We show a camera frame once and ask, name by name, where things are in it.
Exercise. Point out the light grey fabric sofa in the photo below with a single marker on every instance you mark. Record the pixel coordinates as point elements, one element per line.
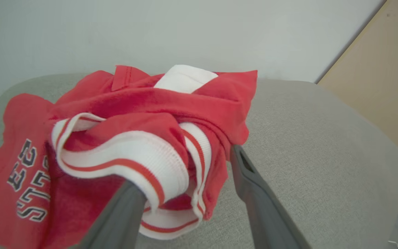
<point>323,155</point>

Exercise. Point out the red and white sweatshirt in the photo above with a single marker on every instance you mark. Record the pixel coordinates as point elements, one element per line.
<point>143,110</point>

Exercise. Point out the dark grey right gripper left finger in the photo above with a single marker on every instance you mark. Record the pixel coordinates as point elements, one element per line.
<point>116,221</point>

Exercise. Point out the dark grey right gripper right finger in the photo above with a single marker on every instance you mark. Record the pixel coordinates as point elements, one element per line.
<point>264,211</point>

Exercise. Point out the beige wooden panel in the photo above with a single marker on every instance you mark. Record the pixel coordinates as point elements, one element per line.
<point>382,76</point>

